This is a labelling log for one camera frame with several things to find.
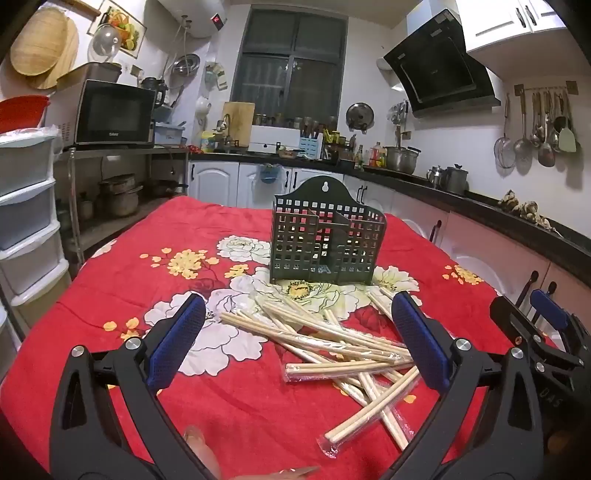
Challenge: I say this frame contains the red floral blanket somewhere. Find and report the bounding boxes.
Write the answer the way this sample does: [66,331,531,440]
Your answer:
[0,196,532,480]

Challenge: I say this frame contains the plastic drawer unit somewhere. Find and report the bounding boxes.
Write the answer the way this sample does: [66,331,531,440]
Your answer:
[0,124,71,370]

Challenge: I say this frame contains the hanging steel utensils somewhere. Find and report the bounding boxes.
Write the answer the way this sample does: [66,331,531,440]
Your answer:
[390,99,411,139]

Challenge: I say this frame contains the black kitchen countertop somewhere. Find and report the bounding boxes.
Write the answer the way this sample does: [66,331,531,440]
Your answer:
[188,148,591,259]

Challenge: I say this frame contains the black blender jug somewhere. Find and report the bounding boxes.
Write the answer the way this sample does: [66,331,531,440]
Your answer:
[140,77,167,108]

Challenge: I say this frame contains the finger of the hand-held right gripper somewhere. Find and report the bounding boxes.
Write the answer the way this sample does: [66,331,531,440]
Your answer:
[490,296,568,365]
[530,289,591,356]

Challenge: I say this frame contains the group of condiment bottles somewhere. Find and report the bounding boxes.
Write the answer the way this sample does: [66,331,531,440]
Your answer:
[322,129,365,171]

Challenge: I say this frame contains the steel skimmer ladle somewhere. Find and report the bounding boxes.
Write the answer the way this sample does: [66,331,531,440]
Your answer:
[514,99,534,168]

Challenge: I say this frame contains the steel stockpot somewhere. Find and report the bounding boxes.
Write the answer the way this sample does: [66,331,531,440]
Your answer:
[384,145,422,175]

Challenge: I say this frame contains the round wooden board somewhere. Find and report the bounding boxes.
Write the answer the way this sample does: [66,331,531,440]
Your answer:
[25,23,80,90]

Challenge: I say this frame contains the black microwave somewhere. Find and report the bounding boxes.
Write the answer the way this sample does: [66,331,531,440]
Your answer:
[45,79,157,149]

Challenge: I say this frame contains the bunch of chopsticks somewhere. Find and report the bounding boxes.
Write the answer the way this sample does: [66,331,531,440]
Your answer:
[219,286,422,456]

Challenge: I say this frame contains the metal shelf rack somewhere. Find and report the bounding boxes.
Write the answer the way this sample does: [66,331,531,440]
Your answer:
[53,144,190,266]

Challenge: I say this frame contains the person's left hand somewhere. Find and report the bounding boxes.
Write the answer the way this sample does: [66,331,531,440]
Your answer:
[184,425,321,480]

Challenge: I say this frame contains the dark green chopstick basket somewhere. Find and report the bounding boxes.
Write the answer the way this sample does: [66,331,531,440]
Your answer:
[269,175,387,286]

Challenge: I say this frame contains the hanging steel pot lid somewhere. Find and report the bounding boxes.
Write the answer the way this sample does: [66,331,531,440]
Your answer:
[346,102,375,133]

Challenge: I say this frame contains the green spatula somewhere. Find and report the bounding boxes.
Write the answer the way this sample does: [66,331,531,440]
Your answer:
[558,91,578,153]

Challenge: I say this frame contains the wooden cutting board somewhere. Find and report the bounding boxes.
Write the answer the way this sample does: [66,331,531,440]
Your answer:
[222,102,256,142]

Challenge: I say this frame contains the white base cabinets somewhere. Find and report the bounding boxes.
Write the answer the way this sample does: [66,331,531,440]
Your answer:
[188,161,591,319]

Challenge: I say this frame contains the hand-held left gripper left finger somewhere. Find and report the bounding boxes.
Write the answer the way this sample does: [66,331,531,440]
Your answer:
[49,293,207,480]

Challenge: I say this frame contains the blue plastic crate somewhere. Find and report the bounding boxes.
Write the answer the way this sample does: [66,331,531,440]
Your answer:
[153,121,188,147]

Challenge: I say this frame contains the red plastic basin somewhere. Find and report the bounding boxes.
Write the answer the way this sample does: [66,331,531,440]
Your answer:
[0,95,51,134]

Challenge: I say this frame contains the dark window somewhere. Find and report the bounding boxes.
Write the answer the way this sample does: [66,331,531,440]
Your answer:
[230,7,348,126]

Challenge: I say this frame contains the wooden rolling pin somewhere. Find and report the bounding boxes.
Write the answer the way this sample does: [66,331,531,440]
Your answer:
[44,0,101,18]

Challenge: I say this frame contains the clear glass lid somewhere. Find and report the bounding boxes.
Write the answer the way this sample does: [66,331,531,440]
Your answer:
[89,24,122,63]

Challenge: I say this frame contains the round bamboo tray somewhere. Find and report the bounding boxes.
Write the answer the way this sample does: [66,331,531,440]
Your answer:
[10,7,79,75]

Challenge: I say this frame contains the pile of brown roots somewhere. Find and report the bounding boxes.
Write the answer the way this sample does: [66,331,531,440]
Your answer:
[498,189,553,230]

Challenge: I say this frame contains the blue knife block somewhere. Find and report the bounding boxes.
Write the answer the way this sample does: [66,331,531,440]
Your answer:
[299,121,324,160]

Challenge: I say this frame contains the hanging steel bowl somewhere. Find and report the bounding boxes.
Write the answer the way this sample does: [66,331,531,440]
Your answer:
[172,54,201,76]

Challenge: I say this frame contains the wire mesh strainer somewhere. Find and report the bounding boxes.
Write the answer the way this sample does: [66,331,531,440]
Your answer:
[494,95,515,169]

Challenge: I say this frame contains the black range hood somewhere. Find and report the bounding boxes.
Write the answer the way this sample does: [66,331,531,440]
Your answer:
[382,0,502,118]

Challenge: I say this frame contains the fruit wall poster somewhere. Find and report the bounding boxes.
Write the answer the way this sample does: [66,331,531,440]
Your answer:
[95,0,147,59]

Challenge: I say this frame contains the black pan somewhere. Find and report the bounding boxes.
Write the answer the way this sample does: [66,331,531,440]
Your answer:
[144,180,190,198]

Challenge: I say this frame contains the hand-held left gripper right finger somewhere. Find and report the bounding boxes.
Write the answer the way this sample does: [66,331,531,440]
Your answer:
[391,291,549,480]

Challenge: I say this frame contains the white wall cabinet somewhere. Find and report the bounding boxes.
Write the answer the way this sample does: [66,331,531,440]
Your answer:
[455,0,575,54]

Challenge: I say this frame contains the hanging paper packets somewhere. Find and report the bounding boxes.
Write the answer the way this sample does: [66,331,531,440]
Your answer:
[205,61,229,90]

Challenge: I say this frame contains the row of spice jars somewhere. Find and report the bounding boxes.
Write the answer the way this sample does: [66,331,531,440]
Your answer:
[253,113,340,130]

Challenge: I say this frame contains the white box appliance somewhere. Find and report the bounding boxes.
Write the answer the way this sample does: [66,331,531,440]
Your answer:
[249,126,302,155]

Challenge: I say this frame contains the white water heater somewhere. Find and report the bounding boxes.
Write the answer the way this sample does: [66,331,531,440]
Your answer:
[156,0,229,40]

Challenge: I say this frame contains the stacked steel pots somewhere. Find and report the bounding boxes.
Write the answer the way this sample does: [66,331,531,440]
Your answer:
[98,174,144,217]

